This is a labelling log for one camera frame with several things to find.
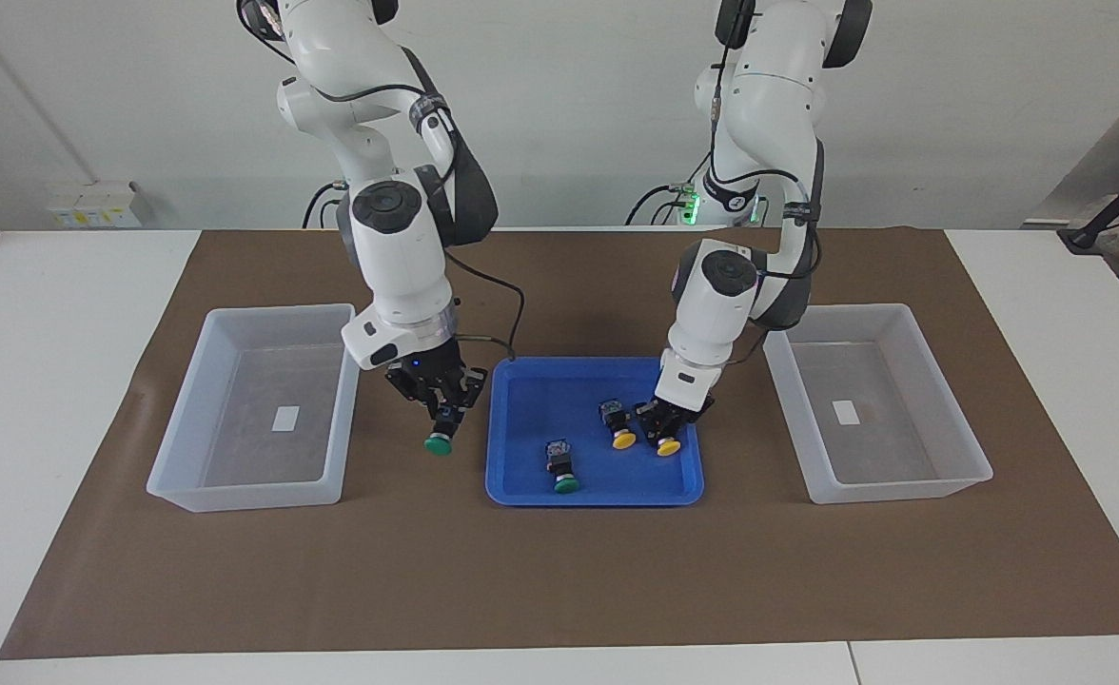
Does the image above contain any brown paper table mat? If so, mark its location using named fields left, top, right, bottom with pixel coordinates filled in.
left=0, top=226, right=1119, bottom=660

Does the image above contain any black pole stand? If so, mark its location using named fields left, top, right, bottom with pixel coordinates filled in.
left=1057, top=152, right=1119, bottom=253

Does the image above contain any white wall outlet box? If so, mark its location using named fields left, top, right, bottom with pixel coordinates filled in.
left=46, top=183, right=92, bottom=230
left=89, top=181, right=144, bottom=229

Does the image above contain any green mushroom push button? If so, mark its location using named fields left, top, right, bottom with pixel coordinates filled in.
left=545, top=439, right=582, bottom=496
left=423, top=404, right=461, bottom=457

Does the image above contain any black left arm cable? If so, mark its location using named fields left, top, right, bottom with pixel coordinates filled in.
left=707, top=0, right=822, bottom=370

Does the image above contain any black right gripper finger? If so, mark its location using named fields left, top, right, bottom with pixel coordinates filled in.
left=447, top=369, right=486, bottom=420
left=386, top=366, right=439, bottom=412

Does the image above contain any black base cable bundle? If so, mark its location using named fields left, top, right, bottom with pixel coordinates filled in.
left=624, top=181, right=689, bottom=227
left=301, top=181, right=346, bottom=229

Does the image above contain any blue plastic tray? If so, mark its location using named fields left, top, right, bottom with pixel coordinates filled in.
left=484, top=357, right=706, bottom=508

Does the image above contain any translucent white plastic box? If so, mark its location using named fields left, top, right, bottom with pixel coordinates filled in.
left=762, top=303, right=994, bottom=505
left=146, top=303, right=363, bottom=514

